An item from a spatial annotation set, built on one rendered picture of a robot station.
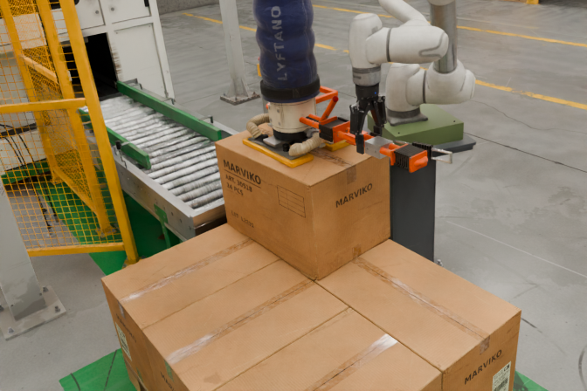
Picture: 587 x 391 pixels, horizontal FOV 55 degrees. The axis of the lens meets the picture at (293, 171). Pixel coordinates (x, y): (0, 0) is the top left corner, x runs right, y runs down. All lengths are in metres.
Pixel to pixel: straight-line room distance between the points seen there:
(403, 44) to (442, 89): 0.89
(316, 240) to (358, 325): 0.33
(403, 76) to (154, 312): 1.46
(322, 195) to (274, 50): 0.54
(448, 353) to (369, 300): 0.34
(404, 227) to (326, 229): 0.92
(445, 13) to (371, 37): 0.65
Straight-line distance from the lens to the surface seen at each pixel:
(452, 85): 2.55
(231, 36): 5.70
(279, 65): 2.02
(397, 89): 2.62
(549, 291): 3.04
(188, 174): 3.10
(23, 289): 3.18
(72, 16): 2.90
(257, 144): 2.21
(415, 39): 1.70
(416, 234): 2.93
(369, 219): 2.19
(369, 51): 1.72
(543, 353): 2.70
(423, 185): 2.81
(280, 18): 1.97
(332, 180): 1.96
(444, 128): 2.63
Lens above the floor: 1.82
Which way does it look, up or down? 26 degrees down
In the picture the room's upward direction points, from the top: 6 degrees counter-clockwise
